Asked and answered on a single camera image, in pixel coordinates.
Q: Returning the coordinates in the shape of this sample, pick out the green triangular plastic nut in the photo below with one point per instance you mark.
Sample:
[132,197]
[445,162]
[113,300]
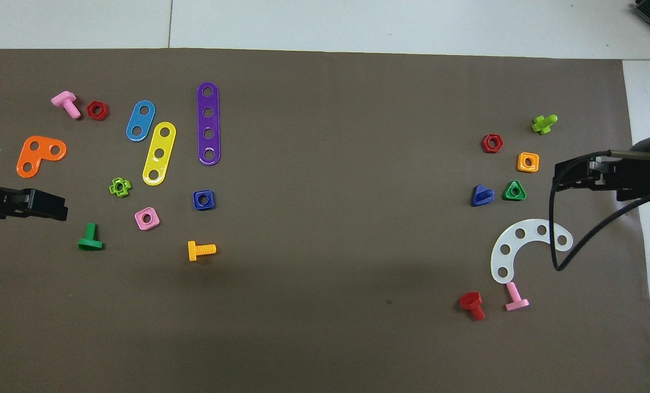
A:
[507,195]

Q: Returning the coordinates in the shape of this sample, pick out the green cross-shaped plastic nut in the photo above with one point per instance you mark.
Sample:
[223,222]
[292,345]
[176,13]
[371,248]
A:
[112,188]

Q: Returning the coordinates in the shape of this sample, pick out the red hexagonal plastic nut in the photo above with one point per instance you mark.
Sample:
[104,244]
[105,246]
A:
[91,110]
[485,143]

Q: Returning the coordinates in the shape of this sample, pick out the blue triangle-head plastic screw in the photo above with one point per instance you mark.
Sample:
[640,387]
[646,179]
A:
[480,197]

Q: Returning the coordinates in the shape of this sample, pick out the yellow three-hole plastic strip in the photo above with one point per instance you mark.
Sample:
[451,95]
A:
[162,143]

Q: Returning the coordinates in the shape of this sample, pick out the lime cross-head plastic screw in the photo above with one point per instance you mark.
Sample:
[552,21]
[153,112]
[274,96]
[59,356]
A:
[543,124]

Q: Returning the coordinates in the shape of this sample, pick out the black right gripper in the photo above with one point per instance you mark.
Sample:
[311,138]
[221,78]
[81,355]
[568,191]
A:
[638,169]

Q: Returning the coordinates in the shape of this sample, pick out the brown table mat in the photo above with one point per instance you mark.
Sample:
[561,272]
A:
[324,218]

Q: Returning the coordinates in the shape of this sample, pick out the orange angled three-hole plate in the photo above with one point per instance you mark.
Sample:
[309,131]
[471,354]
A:
[43,155]

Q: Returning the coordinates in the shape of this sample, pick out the purple four-hole plastic strip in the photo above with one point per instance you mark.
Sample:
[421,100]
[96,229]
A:
[208,123]

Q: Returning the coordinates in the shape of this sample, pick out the green plastic screw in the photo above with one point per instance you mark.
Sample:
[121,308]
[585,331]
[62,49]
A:
[90,240]

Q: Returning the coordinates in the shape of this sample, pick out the white curved five-hole plate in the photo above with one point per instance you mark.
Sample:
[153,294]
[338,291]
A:
[530,228]

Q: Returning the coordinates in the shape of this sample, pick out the blue two-hole plastic strip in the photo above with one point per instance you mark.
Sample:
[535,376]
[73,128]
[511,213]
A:
[141,120]

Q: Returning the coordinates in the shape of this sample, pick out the pink square plastic nut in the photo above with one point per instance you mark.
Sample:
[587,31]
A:
[139,219]

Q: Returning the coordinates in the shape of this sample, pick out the blue square plastic nut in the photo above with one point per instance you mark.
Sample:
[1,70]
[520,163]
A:
[196,201]

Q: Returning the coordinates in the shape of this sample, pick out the orange square plastic nut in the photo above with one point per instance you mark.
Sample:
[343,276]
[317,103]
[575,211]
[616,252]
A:
[520,162]

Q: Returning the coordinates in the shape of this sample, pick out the orange plastic screw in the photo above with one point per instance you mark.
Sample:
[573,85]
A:
[192,251]

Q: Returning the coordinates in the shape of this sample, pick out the pink plastic screw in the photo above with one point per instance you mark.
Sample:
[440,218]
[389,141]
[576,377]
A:
[65,102]
[516,299]

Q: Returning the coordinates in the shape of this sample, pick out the red plastic screw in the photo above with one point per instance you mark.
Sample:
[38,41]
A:
[471,300]

